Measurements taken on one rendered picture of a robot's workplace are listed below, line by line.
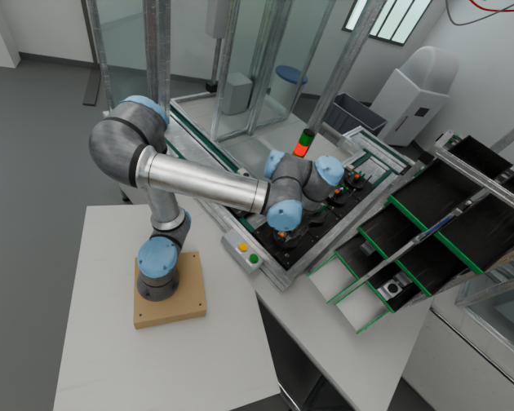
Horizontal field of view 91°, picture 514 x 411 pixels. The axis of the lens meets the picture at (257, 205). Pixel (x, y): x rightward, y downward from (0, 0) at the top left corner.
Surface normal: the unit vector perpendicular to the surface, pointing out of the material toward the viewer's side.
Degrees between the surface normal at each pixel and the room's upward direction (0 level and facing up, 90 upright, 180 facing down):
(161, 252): 7
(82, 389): 0
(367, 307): 45
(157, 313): 1
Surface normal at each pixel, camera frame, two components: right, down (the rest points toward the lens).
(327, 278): -0.37, -0.23
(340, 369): 0.26, -0.62
